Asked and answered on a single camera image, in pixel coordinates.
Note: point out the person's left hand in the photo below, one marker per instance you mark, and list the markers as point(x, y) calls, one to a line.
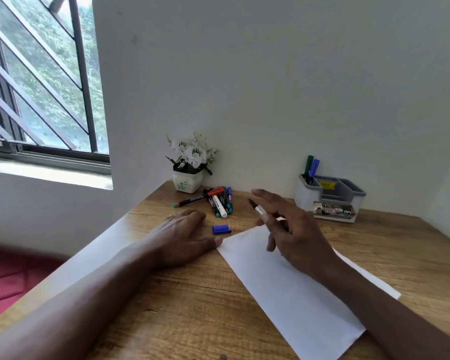
point(180, 239)

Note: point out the person's right hand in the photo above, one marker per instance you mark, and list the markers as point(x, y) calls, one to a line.
point(300, 243)

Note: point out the thick blue marker cap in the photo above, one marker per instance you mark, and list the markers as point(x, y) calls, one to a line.
point(221, 229)

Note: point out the pile of colored markers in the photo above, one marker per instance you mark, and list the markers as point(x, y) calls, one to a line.
point(220, 208)

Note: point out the thick blue marker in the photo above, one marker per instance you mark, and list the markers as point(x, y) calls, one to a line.
point(259, 210)

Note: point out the white paper sheet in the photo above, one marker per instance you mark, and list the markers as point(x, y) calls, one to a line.
point(285, 296)

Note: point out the thin blue-capped pen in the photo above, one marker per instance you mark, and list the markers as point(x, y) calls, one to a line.
point(314, 166)

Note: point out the thin green-capped marker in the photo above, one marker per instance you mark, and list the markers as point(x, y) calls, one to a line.
point(309, 164)

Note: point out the person's left forearm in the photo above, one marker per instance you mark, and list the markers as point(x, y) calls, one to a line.
point(60, 314)

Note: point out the person's right forearm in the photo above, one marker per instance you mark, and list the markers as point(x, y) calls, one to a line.
point(397, 322)

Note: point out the gray desk organizer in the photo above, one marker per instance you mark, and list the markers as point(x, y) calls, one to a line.
point(303, 198)

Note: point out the potted white artificial flowers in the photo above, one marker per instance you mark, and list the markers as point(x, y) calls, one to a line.
point(187, 185)

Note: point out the red quilted mattress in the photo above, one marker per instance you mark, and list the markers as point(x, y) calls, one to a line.
point(7, 284)

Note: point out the barred window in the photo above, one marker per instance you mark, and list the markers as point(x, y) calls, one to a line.
point(41, 71)

